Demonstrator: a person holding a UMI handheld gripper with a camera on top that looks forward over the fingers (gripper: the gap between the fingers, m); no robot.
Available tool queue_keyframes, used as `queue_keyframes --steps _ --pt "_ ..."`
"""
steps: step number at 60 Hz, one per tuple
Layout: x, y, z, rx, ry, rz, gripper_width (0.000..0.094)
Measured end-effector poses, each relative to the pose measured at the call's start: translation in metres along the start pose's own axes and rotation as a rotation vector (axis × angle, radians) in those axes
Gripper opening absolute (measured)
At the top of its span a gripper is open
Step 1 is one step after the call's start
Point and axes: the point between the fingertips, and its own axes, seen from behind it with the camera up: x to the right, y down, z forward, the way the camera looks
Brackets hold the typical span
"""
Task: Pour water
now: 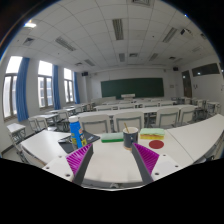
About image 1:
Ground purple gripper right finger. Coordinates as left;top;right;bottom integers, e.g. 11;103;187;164
132;143;159;184

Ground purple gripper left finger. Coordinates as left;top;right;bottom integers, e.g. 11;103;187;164
66;144;93;185

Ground blue plastic bottle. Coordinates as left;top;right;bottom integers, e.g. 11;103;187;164
69;116;87;149

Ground black mat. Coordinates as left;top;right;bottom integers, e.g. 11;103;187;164
58;131;100;154

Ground yellow green sponge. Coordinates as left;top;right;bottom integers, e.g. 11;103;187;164
140;128;165;140

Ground dark paper cup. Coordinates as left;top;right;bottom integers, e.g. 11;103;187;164
123;127;139;149

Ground green sponge block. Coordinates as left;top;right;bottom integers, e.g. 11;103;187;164
101;132;123;143

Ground white chair left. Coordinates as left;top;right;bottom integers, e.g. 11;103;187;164
79;114;111;134

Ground white chair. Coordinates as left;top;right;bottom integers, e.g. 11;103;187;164
79;114;111;134
155;107;179;128
113;112;144;132

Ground white chair centre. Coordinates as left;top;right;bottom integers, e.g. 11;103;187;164
113;112;144;132

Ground white chair right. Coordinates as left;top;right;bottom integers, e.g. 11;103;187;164
155;107;179;128

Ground white teacher podium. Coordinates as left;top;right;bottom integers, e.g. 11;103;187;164
121;94;135;99

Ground green chalkboard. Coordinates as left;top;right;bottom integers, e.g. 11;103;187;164
101;78;164;99

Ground blue curtain far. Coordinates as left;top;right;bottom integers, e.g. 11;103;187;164
73;72;80;104

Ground blue curtain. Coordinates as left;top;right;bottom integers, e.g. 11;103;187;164
16;57;30;122
73;72;80;104
52;65;61;110

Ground brown door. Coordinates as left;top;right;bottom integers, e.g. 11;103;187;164
182;71;192;98

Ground blue curtain middle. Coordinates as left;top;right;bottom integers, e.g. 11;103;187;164
52;65;61;110

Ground blue curtain left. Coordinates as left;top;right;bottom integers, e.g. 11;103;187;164
16;57;30;122

